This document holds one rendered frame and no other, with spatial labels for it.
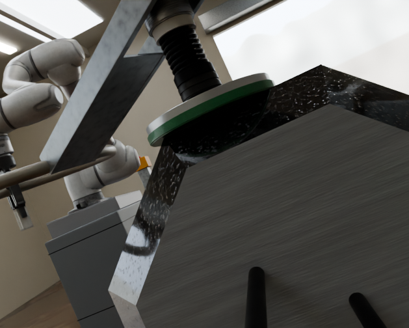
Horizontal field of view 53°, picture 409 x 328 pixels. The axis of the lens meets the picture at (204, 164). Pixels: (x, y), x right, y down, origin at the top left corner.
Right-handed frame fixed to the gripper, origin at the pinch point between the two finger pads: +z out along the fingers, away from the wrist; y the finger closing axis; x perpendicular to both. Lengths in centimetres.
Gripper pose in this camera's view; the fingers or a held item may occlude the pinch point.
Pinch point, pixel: (23, 218)
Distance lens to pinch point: 140.3
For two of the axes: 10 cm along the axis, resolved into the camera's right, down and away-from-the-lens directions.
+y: 5.3, -1.8, -8.3
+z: 3.5, 9.4, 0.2
